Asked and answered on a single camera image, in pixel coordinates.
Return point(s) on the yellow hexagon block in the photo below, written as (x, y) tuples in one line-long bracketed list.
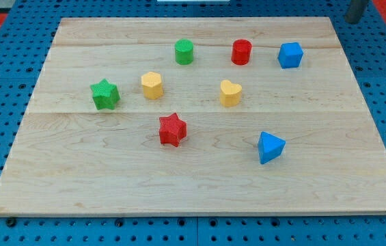
[(152, 85)]

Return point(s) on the wooden board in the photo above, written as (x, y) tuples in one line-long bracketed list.
[(71, 160)]

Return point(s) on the red star block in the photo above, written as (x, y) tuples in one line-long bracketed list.
[(172, 129)]

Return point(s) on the yellow heart block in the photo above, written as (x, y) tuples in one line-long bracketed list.
[(230, 93)]

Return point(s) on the green cylinder block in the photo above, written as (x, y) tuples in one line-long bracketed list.
[(184, 51)]

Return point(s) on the blue triangle block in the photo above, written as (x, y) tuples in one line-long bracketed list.
[(269, 147)]

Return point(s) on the red cylinder block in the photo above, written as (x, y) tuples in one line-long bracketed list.
[(241, 51)]

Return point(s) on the green star block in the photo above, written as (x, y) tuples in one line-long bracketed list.
[(105, 95)]

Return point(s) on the blue cube block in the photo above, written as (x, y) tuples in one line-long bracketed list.
[(290, 55)]

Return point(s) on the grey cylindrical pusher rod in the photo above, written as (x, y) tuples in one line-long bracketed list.
[(355, 11)]

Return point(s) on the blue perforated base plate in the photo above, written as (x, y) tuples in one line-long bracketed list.
[(25, 38)]

